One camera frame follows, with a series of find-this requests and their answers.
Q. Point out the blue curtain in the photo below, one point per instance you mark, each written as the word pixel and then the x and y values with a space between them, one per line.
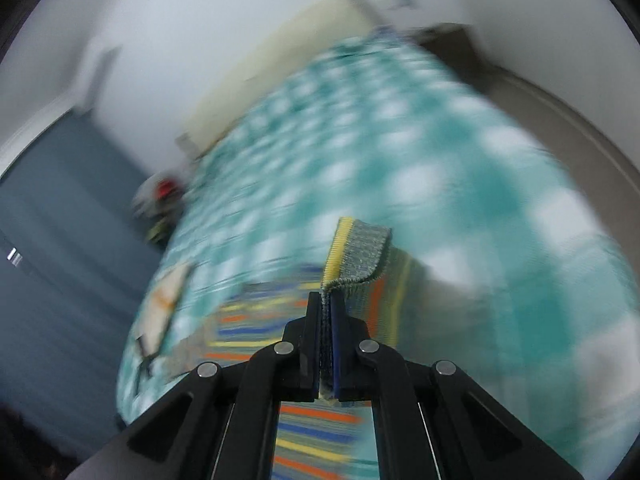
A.
pixel 60 260

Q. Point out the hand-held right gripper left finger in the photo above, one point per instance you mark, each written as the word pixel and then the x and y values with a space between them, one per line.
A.
pixel 260 390

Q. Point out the dark nightstand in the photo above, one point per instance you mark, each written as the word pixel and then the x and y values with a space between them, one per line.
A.
pixel 445 40

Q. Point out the striped beige pillow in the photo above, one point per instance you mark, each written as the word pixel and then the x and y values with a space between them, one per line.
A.
pixel 165 300

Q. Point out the cream padded headboard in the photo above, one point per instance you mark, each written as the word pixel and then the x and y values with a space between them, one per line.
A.
pixel 280 60

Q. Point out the bed with teal checked sheet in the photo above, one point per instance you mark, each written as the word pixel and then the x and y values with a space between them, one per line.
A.
pixel 400 160

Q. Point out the pile of clothes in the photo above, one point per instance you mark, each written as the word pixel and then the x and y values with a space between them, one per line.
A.
pixel 160 200

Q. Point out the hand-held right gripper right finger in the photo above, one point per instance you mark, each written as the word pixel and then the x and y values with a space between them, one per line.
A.
pixel 400 400

